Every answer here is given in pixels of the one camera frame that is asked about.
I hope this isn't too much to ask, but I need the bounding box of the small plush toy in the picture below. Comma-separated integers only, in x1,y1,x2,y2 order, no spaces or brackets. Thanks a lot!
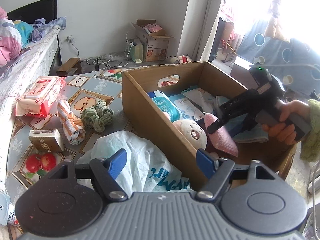
176,54,193,64

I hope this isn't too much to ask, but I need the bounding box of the white cable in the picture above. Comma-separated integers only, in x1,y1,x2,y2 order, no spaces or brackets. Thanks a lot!
86,55,130,66

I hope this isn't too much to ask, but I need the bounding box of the green scrunchie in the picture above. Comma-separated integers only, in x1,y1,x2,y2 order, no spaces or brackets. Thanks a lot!
80,100,114,133

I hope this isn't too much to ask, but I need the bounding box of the white yogurt cup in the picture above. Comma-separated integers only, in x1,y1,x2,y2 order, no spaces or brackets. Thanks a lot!
0,191,20,228

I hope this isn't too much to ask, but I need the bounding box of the green paper bag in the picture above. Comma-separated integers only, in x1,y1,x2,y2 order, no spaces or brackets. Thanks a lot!
129,39,144,63

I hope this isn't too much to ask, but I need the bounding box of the dark upright panel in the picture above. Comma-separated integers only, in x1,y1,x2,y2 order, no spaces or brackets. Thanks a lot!
209,16,225,63

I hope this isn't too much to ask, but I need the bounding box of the white plastic bag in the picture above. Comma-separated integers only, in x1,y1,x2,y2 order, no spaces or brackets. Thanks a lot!
75,130,198,198

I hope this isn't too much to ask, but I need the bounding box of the teal towel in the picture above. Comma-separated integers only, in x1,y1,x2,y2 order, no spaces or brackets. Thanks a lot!
215,95,269,143

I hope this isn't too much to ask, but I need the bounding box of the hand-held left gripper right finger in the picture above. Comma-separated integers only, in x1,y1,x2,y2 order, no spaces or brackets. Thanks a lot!
196,149,274,200

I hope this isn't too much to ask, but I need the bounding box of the pile of clothes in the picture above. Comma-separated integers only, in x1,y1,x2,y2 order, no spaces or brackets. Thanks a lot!
14,17,67,44

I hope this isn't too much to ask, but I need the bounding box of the person's right hand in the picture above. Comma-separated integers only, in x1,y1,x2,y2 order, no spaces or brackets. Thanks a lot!
262,99,312,145

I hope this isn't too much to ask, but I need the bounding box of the blue and white carton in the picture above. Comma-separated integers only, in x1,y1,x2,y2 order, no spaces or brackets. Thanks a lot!
167,94,204,120

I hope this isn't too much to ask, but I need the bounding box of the blue wet wipes pack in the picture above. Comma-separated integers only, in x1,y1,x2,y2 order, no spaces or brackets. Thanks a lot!
147,90,184,123

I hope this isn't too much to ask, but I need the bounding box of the pink mesh cloth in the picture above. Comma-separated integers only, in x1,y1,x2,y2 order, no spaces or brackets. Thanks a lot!
204,112,239,158

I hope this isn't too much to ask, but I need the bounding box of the small wooden stool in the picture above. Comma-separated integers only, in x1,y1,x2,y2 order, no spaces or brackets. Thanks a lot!
56,57,82,77

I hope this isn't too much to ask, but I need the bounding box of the brown cardboard box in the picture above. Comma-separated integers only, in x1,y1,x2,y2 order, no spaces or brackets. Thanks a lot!
122,61,298,190

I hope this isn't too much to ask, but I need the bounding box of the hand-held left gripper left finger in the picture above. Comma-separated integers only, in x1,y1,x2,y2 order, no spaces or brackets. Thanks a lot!
49,148,127,202

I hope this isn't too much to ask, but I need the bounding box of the blue curtain with circles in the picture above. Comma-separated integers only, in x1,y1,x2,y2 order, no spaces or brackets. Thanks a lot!
237,19,320,100

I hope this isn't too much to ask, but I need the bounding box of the orange striped towel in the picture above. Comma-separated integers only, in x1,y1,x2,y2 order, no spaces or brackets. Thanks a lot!
57,100,85,145

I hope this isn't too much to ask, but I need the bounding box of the pink plush toy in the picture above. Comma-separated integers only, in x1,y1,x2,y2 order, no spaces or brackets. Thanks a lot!
172,119,220,160

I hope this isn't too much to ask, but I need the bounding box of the small brown box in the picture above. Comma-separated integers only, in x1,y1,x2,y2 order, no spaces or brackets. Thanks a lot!
28,128,65,153

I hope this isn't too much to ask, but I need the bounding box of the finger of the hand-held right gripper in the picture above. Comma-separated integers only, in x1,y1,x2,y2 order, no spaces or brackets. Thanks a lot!
207,115,250,134

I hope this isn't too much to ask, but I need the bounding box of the brown wooden cabinet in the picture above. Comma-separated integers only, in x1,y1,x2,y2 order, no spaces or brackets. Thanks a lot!
230,56,253,80

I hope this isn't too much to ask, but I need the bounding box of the pink wet wipes pack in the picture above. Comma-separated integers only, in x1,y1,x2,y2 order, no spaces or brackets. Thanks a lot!
15,76,67,118

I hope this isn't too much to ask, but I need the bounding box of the printed cardboard box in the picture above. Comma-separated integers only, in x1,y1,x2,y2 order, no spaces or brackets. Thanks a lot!
130,19,176,62

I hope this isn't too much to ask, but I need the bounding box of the black power cable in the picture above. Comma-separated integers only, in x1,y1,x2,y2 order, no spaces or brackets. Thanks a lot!
71,41,130,72

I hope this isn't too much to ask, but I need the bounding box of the black bed headboard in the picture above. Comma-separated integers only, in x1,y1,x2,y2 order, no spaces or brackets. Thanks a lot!
7,0,63,67

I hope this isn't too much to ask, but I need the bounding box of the hanging tan garment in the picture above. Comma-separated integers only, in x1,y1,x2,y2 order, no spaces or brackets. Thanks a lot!
264,0,292,43

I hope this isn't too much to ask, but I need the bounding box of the pink and grey floral quilt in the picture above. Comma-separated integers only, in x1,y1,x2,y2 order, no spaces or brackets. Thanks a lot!
0,6,24,68

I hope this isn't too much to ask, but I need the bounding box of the person's right forearm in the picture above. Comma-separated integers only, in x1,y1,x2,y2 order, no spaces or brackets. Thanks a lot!
300,99,320,163

